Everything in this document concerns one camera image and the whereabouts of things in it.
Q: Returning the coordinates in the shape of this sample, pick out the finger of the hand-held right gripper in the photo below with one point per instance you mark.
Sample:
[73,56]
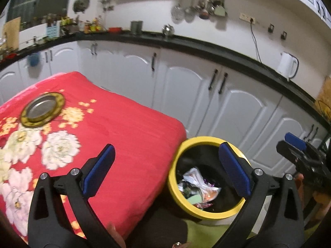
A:
[296,140]
[292,153]

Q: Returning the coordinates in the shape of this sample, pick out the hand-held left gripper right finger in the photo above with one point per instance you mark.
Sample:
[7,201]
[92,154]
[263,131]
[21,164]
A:
[235,170]

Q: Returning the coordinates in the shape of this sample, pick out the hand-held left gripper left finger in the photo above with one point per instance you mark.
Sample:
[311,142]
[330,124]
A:
[99,170]

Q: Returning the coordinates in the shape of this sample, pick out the purple candy wrapper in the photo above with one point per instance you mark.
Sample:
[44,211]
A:
[209,182]

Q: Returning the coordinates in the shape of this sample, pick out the white plastic bag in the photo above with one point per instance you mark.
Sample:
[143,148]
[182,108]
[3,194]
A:
[201,186]

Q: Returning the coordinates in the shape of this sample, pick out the green foam packet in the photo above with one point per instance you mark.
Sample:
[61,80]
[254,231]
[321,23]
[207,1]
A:
[195,199]

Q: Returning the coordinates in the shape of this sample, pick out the dark snack wrapper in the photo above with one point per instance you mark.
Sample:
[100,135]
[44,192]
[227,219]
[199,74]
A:
[184,187]

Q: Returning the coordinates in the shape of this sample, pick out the yellow trash bin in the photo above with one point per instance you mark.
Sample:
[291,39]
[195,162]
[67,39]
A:
[181,204]

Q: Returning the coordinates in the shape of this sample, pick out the person's right hand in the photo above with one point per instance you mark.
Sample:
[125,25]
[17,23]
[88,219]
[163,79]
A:
[320,201]

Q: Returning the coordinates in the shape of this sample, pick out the yellow bag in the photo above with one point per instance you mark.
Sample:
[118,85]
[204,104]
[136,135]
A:
[324,98]

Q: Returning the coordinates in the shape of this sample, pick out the table with red cloth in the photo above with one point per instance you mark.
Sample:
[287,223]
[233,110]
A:
[129,124]

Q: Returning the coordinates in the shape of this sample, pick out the green cushion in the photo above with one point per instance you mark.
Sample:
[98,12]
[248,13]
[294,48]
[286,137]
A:
[206,235]

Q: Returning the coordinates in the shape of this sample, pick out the white electric kettle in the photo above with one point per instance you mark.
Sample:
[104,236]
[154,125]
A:
[285,66]

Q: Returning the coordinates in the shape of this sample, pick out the gold rimmed metal plate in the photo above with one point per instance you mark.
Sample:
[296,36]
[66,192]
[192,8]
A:
[42,109]

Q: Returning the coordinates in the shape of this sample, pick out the white lower cabinets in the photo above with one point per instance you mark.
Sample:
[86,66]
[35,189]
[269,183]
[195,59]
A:
[181,82]

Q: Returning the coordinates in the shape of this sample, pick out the black kitchen countertop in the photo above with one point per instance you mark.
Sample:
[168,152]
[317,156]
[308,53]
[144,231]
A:
[219,50]

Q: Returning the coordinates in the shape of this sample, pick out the red bowl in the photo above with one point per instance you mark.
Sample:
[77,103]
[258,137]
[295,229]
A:
[115,30]

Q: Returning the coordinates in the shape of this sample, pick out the group of condiment bottles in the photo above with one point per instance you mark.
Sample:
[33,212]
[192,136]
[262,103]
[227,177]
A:
[93,25]

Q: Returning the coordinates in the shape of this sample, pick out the steel canister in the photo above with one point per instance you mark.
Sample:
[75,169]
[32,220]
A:
[136,27]

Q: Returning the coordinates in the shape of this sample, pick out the green spatula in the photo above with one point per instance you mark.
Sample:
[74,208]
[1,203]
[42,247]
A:
[220,10]

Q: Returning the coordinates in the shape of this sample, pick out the steel teapot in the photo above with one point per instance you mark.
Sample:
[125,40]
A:
[168,29]

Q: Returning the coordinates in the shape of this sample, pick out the red ladle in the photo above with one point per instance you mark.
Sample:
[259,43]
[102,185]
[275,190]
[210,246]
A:
[203,14]

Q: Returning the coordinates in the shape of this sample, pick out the steel ladle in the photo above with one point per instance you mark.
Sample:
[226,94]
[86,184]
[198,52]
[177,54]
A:
[190,16]

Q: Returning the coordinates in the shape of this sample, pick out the wooden cutting board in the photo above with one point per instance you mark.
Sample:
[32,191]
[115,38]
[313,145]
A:
[11,33]

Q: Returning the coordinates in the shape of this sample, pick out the round pot lid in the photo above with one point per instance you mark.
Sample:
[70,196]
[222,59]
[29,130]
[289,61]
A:
[81,4]

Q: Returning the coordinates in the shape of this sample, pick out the steel skimmer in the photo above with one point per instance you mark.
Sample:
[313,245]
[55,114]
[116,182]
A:
[177,13]

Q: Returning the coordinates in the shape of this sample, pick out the dark window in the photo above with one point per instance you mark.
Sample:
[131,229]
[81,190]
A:
[38,0]

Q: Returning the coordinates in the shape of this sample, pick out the black wall hook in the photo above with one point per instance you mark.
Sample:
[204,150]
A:
[270,28]
[284,35]

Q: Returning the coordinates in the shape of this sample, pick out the wall power outlet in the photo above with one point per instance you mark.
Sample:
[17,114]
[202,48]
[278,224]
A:
[247,18]

